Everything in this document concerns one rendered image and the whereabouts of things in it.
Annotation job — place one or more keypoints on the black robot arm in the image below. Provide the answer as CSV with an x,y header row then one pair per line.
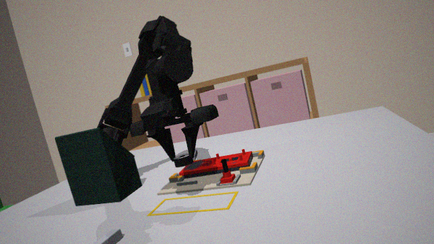
x,y
158,38

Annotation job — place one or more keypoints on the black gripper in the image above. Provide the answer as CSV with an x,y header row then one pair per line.
x,y
191,120

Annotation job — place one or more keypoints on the black tyre wheel with grey hub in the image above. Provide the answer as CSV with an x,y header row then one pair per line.
x,y
182,160

